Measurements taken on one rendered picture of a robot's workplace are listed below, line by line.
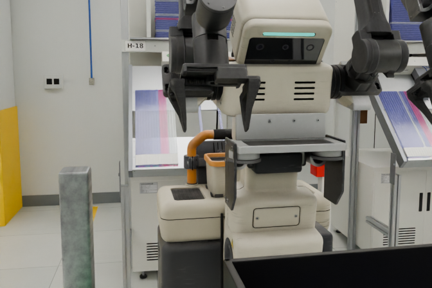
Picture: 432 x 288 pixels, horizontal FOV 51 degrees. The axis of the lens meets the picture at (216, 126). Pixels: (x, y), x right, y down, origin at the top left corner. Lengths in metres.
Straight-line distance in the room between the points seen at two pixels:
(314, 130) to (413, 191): 2.03
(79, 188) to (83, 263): 0.08
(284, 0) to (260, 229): 0.55
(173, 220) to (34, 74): 3.07
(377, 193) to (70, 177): 2.61
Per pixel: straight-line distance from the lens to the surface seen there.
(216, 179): 1.42
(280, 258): 0.36
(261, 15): 1.04
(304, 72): 1.11
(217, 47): 0.73
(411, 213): 3.14
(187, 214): 1.38
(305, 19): 1.07
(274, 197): 1.15
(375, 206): 3.00
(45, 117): 4.28
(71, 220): 0.50
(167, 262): 1.43
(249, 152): 0.98
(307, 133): 1.11
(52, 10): 4.27
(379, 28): 1.12
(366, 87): 1.19
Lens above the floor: 1.20
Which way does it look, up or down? 7 degrees down
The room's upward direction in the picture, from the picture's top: straight up
